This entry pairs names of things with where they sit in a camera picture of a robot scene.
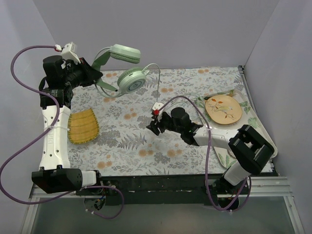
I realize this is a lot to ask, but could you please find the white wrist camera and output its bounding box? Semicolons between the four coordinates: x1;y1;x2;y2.
151;102;164;116
61;42;80;64

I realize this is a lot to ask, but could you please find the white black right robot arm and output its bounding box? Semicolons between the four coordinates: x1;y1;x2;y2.
147;102;277;194

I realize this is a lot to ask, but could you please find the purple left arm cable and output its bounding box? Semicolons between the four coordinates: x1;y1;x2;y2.
0;44;125;219

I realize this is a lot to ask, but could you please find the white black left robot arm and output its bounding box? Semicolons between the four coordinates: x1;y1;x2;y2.
32;55;104;195

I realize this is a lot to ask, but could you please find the green over-ear headphones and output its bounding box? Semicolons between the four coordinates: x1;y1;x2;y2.
91;43;161;104

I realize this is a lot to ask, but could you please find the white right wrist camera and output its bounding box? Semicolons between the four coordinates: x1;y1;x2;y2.
151;102;164;116

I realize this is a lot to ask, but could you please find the round bird painted plate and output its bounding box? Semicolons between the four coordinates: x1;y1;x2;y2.
205;95;243;125

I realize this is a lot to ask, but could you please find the aluminium table frame rail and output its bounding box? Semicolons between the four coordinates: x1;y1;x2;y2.
19;65;305;234

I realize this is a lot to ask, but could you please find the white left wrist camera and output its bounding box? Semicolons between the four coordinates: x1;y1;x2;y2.
61;42;80;64

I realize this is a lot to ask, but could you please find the yellow woven bamboo tray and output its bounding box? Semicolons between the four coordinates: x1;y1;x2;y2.
68;108;99;145

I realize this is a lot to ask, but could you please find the floral patterned table mat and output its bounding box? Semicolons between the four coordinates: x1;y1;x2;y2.
65;67;273;176

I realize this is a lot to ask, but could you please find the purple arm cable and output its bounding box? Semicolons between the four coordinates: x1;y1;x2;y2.
0;44;125;219
159;95;252;212

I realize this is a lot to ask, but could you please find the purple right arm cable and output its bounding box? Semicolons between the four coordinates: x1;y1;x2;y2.
159;95;252;212

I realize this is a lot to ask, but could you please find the leaf patterned serving tray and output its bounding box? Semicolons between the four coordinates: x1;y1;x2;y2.
196;89;278;168

